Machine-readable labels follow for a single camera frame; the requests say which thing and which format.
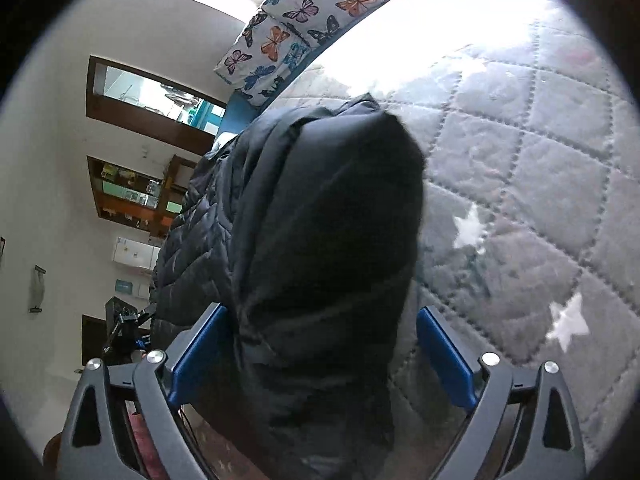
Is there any blue bed sheet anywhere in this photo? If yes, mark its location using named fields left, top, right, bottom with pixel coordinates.
left=215, top=92, right=261, bottom=141

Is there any black metal frame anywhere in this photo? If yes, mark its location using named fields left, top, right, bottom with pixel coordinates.
left=102, top=296, right=160, bottom=363

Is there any grey quilted star blanket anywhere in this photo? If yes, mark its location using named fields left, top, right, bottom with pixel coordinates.
left=265, top=0, right=640, bottom=471

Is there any grey wall hanging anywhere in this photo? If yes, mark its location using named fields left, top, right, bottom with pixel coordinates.
left=29, top=264, right=47, bottom=315

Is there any black puffer jacket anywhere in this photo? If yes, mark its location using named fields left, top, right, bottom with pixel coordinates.
left=150, top=92, right=428, bottom=480

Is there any brown framed wall opening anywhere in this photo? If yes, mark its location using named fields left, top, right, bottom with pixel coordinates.
left=86, top=55, right=227, bottom=157

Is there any white box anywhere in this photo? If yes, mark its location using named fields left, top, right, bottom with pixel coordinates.
left=111, top=235, right=162, bottom=275

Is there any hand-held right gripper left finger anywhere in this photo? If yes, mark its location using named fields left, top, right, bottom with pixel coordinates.
left=59, top=302, right=230, bottom=480

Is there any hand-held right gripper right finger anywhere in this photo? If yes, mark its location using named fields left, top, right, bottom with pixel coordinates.
left=416, top=306, right=587, bottom=480

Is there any wooden wall shelf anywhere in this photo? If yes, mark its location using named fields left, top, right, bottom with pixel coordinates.
left=86, top=154, right=201, bottom=240

